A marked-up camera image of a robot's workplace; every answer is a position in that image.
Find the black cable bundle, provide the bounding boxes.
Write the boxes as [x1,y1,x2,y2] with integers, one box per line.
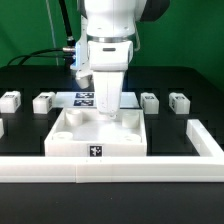
[6,48,76,67]

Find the white square table top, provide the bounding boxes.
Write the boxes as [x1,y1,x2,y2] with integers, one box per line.
[44,108,147,157]

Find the white L-shaped obstacle fence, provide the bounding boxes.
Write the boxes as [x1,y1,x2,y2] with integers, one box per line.
[0,119,224,183]

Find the black cable with metal plug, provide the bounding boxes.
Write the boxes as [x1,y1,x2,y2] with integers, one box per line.
[58,0,76,54]

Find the white part at left edge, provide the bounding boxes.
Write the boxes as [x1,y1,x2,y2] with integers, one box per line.
[0,118,4,139]

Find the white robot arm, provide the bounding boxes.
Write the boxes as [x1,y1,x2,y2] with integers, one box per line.
[70,0,170,117]

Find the white marker sheet with tags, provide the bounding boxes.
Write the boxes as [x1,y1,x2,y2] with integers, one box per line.
[53,92,139,108]

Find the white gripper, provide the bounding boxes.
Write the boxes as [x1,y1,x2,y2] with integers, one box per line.
[88,41,133,121]

